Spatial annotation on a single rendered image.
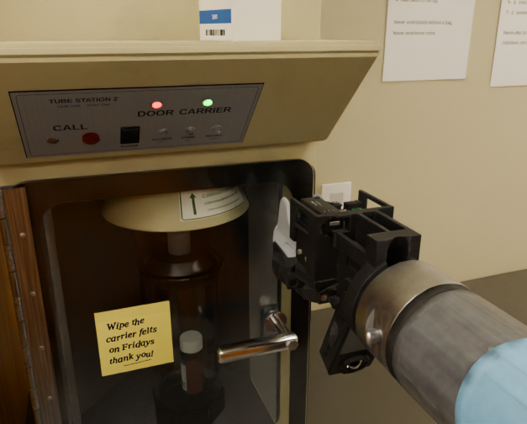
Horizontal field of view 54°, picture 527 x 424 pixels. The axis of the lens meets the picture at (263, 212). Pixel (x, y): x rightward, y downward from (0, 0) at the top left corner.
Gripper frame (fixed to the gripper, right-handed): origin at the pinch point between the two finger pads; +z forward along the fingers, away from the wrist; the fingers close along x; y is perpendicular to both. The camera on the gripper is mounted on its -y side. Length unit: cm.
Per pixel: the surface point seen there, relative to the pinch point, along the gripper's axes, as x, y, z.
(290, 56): 3.7, 18.7, -8.6
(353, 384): -20.2, -37.2, 17.0
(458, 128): -61, 0, 46
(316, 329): -22, -37, 35
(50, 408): 25.8, -16.4, 1.4
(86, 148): 19.4, 11.1, -1.2
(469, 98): -63, 7, 46
